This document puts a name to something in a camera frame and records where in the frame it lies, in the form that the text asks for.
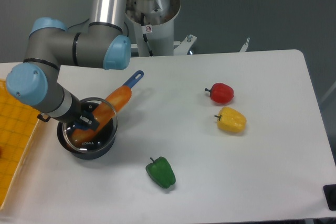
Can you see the green toy bell pepper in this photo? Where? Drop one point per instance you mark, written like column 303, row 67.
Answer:
column 160, row 171

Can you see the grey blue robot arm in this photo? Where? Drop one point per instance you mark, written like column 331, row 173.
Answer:
column 34, row 81

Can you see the toy baguette bread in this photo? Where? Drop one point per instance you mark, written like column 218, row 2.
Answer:
column 103, row 113

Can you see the black device at table edge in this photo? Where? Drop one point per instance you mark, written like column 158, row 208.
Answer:
column 330, row 194

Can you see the red toy bell pepper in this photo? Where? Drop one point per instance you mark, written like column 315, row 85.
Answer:
column 220, row 93

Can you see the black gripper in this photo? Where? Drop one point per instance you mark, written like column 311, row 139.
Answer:
column 70, row 111

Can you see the dark pot with blue handle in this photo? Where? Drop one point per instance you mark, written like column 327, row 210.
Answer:
column 95, row 136

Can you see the glass pot lid blue knob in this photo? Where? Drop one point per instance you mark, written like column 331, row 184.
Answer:
column 96, row 147

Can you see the yellow plastic basket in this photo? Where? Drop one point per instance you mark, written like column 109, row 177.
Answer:
column 19, row 123

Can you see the yellow toy bell pepper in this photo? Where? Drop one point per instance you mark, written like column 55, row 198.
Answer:
column 230, row 120

